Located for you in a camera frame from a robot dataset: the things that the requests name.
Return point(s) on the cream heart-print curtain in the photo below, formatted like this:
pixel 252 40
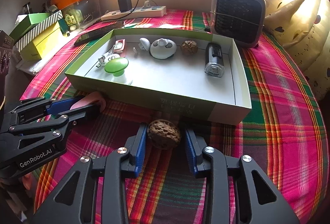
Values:
pixel 296 20

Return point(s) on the black charger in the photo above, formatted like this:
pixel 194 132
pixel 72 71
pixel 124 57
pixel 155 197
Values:
pixel 125 3

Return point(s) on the brown walnut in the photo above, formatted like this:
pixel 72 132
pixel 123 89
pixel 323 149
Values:
pixel 163 133
pixel 189 47

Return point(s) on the striped box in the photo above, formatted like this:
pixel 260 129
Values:
pixel 43 26

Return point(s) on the white power strip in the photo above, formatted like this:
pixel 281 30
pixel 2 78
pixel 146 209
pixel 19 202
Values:
pixel 154 11

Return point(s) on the white round jar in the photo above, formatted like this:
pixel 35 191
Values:
pixel 113 56

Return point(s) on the green cardboard box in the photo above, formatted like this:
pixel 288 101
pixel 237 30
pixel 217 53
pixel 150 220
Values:
pixel 180 107

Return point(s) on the pink clip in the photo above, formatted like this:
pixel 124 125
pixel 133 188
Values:
pixel 95 98

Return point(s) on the small pink device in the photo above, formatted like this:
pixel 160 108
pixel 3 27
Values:
pixel 120 46

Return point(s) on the plaid tablecloth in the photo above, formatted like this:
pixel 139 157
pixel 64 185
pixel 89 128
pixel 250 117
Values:
pixel 278 110

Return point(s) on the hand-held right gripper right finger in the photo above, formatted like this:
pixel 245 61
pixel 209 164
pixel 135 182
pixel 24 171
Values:
pixel 190 154

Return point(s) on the green-topped white suction holder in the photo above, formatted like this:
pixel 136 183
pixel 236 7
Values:
pixel 116 64

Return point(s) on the black bike light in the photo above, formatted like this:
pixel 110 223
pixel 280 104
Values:
pixel 214 58

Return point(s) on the small desktop heater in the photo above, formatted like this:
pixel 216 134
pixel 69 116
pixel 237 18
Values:
pixel 237 15

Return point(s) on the white panda-shaped gadget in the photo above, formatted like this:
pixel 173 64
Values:
pixel 162 51

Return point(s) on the black smartphone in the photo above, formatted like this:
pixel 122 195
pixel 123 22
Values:
pixel 87 35

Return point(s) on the dark brown box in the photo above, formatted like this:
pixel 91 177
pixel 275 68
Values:
pixel 5 58

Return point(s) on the small black object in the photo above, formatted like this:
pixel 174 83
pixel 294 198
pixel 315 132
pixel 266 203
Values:
pixel 208 28

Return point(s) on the clear plastic container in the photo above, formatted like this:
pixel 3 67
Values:
pixel 87 11

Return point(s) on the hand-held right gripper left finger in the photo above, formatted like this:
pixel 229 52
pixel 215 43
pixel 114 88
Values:
pixel 140 151

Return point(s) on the yellow box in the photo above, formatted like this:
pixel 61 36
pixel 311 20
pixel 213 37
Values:
pixel 43 44

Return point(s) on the small white plug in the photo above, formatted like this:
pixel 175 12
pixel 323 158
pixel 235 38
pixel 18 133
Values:
pixel 147 4

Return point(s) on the small white mushroom-shaped gadget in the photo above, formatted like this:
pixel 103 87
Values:
pixel 144 43

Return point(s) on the white paper sheet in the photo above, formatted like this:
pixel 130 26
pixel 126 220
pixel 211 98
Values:
pixel 31 68

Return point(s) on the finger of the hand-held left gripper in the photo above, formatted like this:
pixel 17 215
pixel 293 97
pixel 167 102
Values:
pixel 64 105
pixel 80 113

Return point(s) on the green card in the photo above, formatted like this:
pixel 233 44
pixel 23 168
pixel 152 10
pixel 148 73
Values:
pixel 69 20

